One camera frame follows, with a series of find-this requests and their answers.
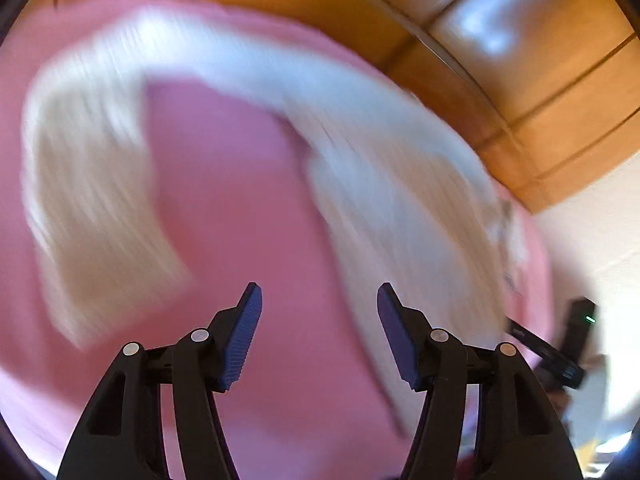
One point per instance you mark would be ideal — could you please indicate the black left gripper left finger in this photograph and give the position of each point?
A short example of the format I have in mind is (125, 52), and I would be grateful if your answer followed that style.
(120, 432)

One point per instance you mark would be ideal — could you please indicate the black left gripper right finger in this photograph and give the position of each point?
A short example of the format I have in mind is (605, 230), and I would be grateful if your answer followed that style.
(518, 433)

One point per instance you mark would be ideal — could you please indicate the person's right hand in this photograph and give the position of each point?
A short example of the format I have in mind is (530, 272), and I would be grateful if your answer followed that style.
(560, 400)

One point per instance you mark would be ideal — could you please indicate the wooden panelled headboard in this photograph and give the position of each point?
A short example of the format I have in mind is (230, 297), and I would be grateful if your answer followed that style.
(546, 91)

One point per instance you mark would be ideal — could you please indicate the cream knitted sweater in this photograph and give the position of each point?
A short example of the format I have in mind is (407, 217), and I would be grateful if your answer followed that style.
(405, 199)

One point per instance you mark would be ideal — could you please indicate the pink bed sheet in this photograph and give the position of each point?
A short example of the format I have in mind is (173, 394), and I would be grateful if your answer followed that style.
(234, 200)

